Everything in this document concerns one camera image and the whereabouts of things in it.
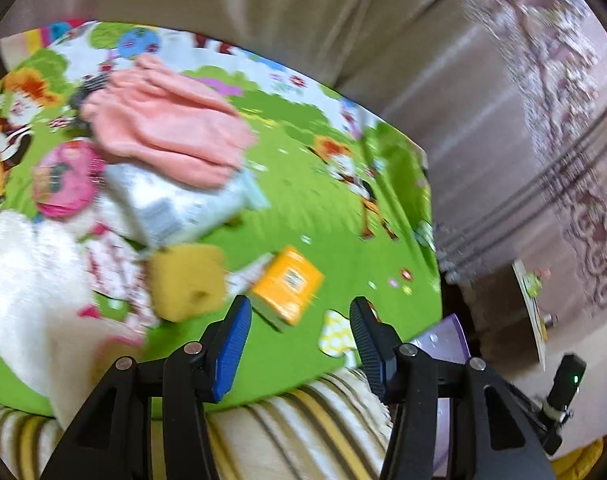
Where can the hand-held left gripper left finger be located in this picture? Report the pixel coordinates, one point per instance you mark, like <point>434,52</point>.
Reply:
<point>231,350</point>

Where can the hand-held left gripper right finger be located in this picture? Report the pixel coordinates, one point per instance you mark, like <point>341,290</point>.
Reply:
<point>369,347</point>

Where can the purple storage box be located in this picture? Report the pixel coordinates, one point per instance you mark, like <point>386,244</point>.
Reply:
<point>443,335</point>

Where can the yellow sponge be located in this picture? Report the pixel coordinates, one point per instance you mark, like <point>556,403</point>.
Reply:
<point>183,280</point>

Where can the orange cardboard box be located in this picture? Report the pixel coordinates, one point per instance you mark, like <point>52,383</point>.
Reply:
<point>288,280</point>

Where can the red and white printed cloth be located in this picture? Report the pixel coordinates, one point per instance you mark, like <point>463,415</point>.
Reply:
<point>113,265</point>

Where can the white wet wipes packet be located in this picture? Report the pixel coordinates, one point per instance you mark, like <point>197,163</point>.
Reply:
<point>183,210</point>

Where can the white fluffy cloth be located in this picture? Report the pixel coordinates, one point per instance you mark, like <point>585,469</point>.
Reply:
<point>23,285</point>

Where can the pink round plush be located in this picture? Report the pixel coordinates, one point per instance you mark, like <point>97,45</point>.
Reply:
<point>65,185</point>

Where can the pink fuzzy cloth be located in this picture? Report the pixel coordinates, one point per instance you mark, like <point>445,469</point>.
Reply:
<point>173,120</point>

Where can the black white checked face mask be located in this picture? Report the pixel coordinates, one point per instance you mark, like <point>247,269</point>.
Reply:
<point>85,91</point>

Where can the yellow object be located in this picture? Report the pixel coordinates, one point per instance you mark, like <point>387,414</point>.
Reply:
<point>578,462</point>

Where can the striped sofa cushion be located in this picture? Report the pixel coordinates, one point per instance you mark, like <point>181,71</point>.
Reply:
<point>283,435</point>

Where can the green toy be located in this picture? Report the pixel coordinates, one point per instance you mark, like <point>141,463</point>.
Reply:
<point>536,282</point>

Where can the green printed play mat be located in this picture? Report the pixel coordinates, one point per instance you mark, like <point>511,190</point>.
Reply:
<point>293,200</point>

